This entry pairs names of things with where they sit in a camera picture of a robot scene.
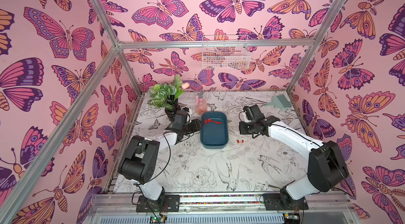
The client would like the teal plastic storage box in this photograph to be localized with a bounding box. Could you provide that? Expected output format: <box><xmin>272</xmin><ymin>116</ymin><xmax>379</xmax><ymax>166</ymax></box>
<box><xmin>200</xmin><ymin>112</ymin><xmax>229</xmax><ymax>149</ymax></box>

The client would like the pink spray bottle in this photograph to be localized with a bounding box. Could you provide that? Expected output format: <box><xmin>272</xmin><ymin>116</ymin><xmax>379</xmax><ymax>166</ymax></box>
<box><xmin>196</xmin><ymin>93</ymin><xmax>208</xmax><ymax>115</ymax></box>

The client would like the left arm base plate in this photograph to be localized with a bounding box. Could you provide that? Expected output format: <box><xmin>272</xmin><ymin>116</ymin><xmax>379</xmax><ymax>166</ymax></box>
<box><xmin>136</xmin><ymin>194</ymin><xmax>180</xmax><ymax>213</ymax></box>

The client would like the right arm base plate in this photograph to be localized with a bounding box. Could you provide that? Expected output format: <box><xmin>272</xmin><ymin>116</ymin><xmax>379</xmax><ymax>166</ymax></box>
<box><xmin>261</xmin><ymin>193</ymin><xmax>309</xmax><ymax>211</ymax></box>

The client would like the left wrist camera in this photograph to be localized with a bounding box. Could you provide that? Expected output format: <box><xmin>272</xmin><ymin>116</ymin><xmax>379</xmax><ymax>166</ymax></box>
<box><xmin>182</xmin><ymin>107</ymin><xmax>192</xmax><ymax>123</ymax></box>

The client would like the white wire basket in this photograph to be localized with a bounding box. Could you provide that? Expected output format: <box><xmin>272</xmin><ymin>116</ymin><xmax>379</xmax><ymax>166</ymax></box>
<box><xmin>200</xmin><ymin>39</ymin><xmax>251</xmax><ymax>71</ymax></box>

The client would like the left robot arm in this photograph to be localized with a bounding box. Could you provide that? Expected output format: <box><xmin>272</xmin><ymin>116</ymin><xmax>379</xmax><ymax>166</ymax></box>
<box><xmin>118</xmin><ymin>110</ymin><xmax>201</xmax><ymax>203</ymax></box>

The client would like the green plant in black vase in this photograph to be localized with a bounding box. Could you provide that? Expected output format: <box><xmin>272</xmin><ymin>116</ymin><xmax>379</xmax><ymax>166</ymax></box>
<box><xmin>148</xmin><ymin>75</ymin><xmax>190</xmax><ymax>122</ymax></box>

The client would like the aluminium front rail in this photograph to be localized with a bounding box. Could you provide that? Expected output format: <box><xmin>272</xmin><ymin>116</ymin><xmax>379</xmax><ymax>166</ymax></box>
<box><xmin>90</xmin><ymin>191</ymin><xmax>354</xmax><ymax>213</ymax></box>

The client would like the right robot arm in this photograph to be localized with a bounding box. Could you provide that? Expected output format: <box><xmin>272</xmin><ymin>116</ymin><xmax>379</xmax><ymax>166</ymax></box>
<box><xmin>239</xmin><ymin>116</ymin><xmax>349</xmax><ymax>203</ymax></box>

